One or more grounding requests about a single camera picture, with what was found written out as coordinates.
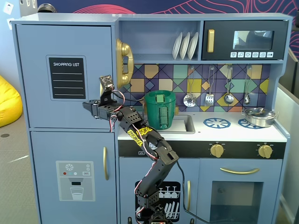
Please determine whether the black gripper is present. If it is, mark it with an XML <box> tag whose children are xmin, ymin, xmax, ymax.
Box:
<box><xmin>82</xmin><ymin>90</ymin><xmax>124</xmax><ymax>121</ymax></box>

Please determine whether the blue fridge door with blackboard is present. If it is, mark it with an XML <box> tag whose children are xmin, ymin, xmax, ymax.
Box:
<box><xmin>15</xmin><ymin>24</ymin><xmax>112</xmax><ymax>129</ymax></box>

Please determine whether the blue fridge door with dispenser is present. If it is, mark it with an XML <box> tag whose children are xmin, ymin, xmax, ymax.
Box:
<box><xmin>30</xmin><ymin>131</ymin><xmax>117</xmax><ymax>224</ymax></box>

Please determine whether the blue dishwasher door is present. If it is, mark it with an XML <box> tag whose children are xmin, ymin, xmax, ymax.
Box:
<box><xmin>119</xmin><ymin>157</ymin><xmax>200</xmax><ymax>224</ymax></box>

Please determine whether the blue oven door with window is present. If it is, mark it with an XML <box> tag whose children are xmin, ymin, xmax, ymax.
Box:
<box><xmin>199</xmin><ymin>158</ymin><xmax>283</xmax><ymax>224</ymax></box>

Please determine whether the black microwave door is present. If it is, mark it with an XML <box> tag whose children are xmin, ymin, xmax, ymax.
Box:
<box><xmin>202</xmin><ymin>21</ymin><xmax>289</xmax><ymax>61</ymax></box>

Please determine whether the black shopping list board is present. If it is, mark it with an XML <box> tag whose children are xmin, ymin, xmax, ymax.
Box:
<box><xmin>48</xmin><ymin>57</ymin><xmax>86</xmax><ymax>100</ymax></box>

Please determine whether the green plastic pitcher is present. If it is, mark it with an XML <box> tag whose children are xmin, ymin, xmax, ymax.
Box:
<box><xmin>143</xmin><ymin>90</ymin><xmax>176</xmax><ymax>130</ymax></box>

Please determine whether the gold toy telephone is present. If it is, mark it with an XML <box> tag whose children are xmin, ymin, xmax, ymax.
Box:
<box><xmin>115</xmin><ymin>38</ymin><xmax>135</xmax><ymax>89</ymax></box>

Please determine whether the grey water dispenser sticker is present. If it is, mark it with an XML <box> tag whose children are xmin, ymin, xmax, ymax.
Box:
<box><xmin>55</xmin><ymin>160</ymin><xmax>96</xmax><ymax>202</ymax></box>

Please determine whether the yellow beanbag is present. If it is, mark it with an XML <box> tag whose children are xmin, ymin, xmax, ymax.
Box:
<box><xmin>0</xmin><ymin>75</ymin><xmax>23</xmax><ymax>128</ymax></box>

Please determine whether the grey toy sink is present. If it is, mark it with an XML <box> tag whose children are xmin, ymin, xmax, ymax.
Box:
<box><xmin>142</xmin><ymin>114</ymin><xmax>196</xmax><ymax>135</ymax></box>

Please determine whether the blue toy kitchen body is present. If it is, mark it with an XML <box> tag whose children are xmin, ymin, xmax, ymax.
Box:
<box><xmin>10</xmin><ymin>13</ymin><xmax>294</xmax><ymax>224</ymax></box>

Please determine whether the steel skimmer spoon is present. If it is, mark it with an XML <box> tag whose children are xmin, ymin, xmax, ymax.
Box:
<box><xmin>183</xmin><ymin>66</ymin><xmax>196</xmax><ymax>107</ymax></box>

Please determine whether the white toy plate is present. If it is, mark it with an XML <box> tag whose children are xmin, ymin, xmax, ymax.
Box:
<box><xmin>187</xmin><ymin>31</ymin><xmax>199</xmax><ymax>60</ymax></box>
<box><xmin>179</xmin><ymin>32</ymin><xmax>191</xmax><ymax>60</ymax></box>
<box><xmin>172</xmin><ymin>32</ymin><xmax>183</xmax><ymax>60</ymax></box>

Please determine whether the black round object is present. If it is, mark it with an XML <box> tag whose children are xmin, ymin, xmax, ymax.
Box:
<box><xmin>37</xmin><ymin>3</ymin><xmax>57</xmax><ymax>14</ymax></box>

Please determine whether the steel slotted spatula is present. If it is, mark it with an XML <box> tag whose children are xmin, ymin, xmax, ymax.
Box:
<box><xmin>204</xmin><ymin>66</ymin><xmax>215</xmax><ymax>107</ymax></box>

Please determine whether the gold stove knob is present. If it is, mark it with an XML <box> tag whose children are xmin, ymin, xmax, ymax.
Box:
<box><xmin>258</xmin><ymin>144</ymin><xmax>273</xmax><ymax>159</ymax></box>
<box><xmin>210</xmin><ymin>144</ymin><xmax>224</xmax><ymax>158</ymax></box>

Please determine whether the steel ladle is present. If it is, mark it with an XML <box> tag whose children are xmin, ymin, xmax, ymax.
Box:
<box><xmin>223</xmin><ymin>66</ymin><xmax>235</xmax><ymax>105</ymax></box>

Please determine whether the steel pot with lid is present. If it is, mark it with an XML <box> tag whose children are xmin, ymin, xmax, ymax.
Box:
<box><xmin>242</xmin><ymin>107</ymin><xmax>280</xmax><ymax>128</ymax></box>

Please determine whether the small wrist camera board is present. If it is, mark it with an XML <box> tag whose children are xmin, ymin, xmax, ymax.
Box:
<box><xmin>99</xmin><ymin>74</ymin><xmax>115</xmax><ymax>93</ymax></box>

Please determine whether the gold fridge door handle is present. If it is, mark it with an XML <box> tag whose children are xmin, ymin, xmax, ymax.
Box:
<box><xmin>103</xmin><ymin>146</ymin><xmax>109</xmax><ymax>181</ymax></box>

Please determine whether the black power cable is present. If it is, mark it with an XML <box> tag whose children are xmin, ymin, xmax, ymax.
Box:
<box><xmin>175</xmin><ymin>160</ymin><xmax>212</xmax><ymax>224</ymax></box>

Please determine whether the gold dishwasher handle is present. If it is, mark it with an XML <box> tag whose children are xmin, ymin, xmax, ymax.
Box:
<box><xmin>186</xmin><ymin>180</ymin><xmax>192</xmax><ymax>212</ymax></box>

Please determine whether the gold microwave handle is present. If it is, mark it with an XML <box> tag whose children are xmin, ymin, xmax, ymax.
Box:
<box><xmin>207</xmin><ymin>29</ymin><xmax>215</xmax><ymax>53</ymax></box>

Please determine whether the gold oven handle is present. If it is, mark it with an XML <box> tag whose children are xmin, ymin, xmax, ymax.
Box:
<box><xmin>220</xmin><ymin>167</ymin><xmax>260</xmax><ymax>175</ymax></box>

